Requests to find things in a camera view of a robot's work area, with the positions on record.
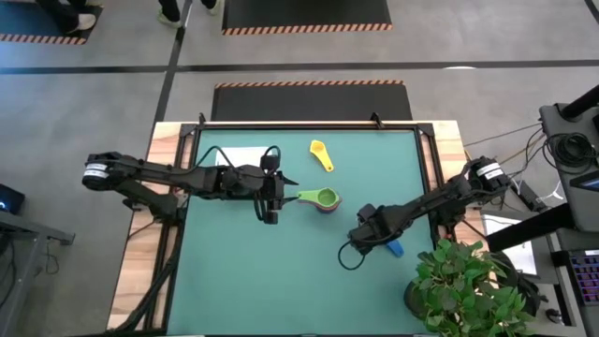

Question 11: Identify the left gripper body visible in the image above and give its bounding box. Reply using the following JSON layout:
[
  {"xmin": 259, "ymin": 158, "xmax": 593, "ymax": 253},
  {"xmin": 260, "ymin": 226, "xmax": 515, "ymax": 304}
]
[{"xmin": 255, "ymin": 146, "xmax": 287, "ymax": 226}]

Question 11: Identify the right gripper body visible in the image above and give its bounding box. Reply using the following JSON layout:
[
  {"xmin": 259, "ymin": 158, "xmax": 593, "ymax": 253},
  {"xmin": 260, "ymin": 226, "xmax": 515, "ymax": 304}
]
[{"xmin": 347, "ymin": 202, "xmax": 408, "ymax": 256}]

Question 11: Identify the green measuring cup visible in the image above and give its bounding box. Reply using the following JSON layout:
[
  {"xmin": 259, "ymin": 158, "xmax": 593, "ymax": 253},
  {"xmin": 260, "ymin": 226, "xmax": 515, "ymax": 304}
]
[{"xmin": 296, "ymin": 186, "xmax": 341, "ymax": 211}]

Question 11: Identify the yellow measuring cup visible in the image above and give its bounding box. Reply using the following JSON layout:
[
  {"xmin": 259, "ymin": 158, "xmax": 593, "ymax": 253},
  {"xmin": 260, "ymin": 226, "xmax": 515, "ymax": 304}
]
[{"xmin": 309, "ymin": 139, "xmax": 335, "ymax": 173}]

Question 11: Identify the white plastic basket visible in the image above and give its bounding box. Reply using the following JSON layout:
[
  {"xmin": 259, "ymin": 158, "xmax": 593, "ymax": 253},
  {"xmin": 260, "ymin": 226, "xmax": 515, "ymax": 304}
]
[{"xmin": 214, "ymin": 146, "xmax": 275, "ymax": 169}]

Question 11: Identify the black striped-edge floor mat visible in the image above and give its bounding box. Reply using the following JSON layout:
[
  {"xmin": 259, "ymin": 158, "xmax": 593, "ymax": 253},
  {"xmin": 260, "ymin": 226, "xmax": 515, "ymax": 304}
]
[
  {"xmin": 210, "ymin": 79, "xmax": 414, "ymax": 122},
  {"xmin": 221, "ymin": 0, "xmax": 393, "ymax": 37},
  {"xmin": 0, "ymin": 0, "xmax": 103, "ymax": 47}
]

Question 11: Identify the black plant pot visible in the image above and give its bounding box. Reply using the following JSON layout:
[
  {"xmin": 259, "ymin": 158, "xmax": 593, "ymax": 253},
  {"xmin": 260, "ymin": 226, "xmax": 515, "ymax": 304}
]
[{"xmin": 402, "ymin": 279, "xmax": 428, "ymax": 320}]

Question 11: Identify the green table mat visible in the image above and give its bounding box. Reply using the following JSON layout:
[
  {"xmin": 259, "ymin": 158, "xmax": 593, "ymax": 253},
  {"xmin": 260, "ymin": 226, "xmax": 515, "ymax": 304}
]
[{"xmin": 167, "ymin": 128, "xmax": 434, "ymax": 336}]

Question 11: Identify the green leafy plant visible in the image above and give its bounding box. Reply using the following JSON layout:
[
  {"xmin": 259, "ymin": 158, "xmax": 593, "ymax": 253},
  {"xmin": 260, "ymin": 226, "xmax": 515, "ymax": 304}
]
[{"xmin": 411, "ymin": 237, "xmax": 538, "ymax": 337}]

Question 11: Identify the white paper sheet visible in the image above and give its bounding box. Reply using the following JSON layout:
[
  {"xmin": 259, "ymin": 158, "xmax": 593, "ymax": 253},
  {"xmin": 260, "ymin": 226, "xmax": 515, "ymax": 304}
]
[{"xmin": 481, "ymin": 215, "xmax": 538, "ymax": 276}]

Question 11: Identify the black diagonal beam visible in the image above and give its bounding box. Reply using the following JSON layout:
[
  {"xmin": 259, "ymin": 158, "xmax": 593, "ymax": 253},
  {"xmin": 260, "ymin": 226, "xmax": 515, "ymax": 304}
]
[{"xmin": 484, "ymin": 202, "xmax": 577, "ymax": 254}]

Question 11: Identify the black power adapter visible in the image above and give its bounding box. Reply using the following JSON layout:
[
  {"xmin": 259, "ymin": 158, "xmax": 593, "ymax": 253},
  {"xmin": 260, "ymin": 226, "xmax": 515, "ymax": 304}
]
[{"xmin": 514, "ymin": 180, "xmax": 547, "ymax": 212}]

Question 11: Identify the grey equipment stand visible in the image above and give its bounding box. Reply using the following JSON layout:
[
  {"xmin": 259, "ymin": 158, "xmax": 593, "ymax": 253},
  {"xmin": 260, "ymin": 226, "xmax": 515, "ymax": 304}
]
[{"xmin": 537, "ymin": 102, "xmax": 599, "ymax": 234}]

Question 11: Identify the dark laptop screen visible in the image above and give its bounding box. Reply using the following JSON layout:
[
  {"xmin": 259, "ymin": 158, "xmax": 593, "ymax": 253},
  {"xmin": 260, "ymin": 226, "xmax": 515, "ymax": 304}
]
[{"xmin": 568, "ymin": 168, "xmax": 599, "ymax": 193}]

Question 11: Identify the black keyboard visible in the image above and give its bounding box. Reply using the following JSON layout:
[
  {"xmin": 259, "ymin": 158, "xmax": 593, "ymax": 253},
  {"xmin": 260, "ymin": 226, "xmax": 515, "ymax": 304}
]
[{"xmin": 568, "ymin": 247, "xmax": 599, "ymax": 308}]

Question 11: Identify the black stand pole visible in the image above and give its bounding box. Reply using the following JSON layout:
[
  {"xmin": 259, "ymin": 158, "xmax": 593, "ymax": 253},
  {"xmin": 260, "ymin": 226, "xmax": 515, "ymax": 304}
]
[{"xmin": 560, "ymin": 83, "xmax": 599, "ymax": 121}]

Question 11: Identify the dark tablet screen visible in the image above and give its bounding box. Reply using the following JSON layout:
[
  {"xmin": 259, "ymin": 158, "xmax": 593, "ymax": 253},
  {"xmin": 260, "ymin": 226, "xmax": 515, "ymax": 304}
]
[{"xmin": 0, "ymin": 183, "xmax": 26, "ymax": 215}]

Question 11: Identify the grey metal desk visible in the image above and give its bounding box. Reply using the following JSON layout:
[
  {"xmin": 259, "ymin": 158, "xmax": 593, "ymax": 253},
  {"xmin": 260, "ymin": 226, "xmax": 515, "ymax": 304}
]
[{"xmin": 0, "ymin": 209, "xmax": 76, "ymax": 337}]

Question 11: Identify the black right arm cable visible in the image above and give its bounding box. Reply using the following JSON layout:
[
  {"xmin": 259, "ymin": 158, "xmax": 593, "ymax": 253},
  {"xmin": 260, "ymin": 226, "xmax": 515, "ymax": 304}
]
[{"xmin": 337, "ymin": 240, "xmax": 367, "ymax": 271}]

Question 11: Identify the black metal table frame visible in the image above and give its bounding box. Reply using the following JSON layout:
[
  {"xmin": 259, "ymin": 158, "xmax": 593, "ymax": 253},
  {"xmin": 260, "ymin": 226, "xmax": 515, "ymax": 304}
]
[{"xmin": 106, "ymin": 111, "xmax": 444, "ymax": 337}]

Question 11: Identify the coiled black cable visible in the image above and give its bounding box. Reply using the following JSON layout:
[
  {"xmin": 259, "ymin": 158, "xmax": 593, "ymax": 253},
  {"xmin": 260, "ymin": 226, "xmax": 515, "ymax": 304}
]
[{"xmin": 544, "ymin": 132, "xmax": 599, "ymax": 170}]

